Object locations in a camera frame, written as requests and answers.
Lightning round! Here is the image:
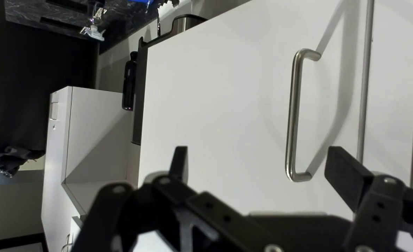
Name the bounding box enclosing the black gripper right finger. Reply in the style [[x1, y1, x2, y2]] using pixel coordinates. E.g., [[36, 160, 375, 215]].
[[323, 146, 413, 252]]

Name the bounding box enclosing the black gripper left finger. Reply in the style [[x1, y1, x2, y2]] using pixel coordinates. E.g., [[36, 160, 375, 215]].
[[71, 146, 281, 252]]

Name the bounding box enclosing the white cabinet door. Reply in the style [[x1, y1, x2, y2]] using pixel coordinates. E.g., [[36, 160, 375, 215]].
[[137, 0, 374, 222], [360, 0, 413, 194]]

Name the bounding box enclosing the white open cabinet box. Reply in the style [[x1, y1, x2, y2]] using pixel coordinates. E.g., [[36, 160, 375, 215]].
[[40, 86, 143, 252]]

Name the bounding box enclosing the tall black flat panel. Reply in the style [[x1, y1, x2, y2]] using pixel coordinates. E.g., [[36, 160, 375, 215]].
[[130, 36, 150, 148]]

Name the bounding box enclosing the small metal clamp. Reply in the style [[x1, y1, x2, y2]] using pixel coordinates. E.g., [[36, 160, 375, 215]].
[[78, 6, 109, 43]]

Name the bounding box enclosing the blue plastic object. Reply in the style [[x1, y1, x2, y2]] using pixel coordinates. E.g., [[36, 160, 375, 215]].
[[129, 0, 157, 9]]

